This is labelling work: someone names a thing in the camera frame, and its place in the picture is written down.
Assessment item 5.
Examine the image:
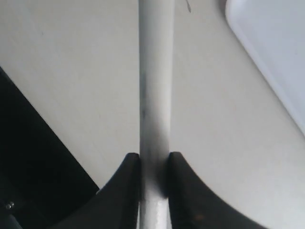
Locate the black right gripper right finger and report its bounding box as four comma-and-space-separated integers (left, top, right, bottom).
168, 152, 263, 229

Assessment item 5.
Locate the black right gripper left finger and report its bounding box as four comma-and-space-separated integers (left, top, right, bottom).
52, 153, 141, 229

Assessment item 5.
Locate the white wooden drumstick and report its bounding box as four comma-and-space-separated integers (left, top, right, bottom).
139, 0, 174, 229

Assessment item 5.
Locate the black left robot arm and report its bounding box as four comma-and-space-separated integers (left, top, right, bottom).
0, 71, 98, 229

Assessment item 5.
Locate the white rectangular plastic tray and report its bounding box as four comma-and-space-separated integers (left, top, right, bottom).
225, 0, 305, 132

